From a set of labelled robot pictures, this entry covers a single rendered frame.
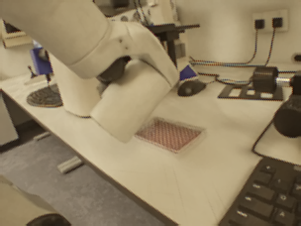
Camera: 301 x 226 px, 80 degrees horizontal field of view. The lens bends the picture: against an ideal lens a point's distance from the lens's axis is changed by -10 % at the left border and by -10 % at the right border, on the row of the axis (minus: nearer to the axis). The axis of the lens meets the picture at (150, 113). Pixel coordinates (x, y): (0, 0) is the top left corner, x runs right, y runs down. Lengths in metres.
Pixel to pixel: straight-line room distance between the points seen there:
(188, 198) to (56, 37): 0.21
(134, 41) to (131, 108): 0.08
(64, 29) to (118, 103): 0.11
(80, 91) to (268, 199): 0.45
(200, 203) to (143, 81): 0.16
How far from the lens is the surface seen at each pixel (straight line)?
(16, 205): 0.46
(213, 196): 0.25
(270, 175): 0.25
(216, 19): 1.09
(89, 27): 0.19
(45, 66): 0.74
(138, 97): 0.24
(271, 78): 0.29
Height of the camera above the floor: 0.93
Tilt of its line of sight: 21 degrees down
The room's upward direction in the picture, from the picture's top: 9 degrees counter-clockwise
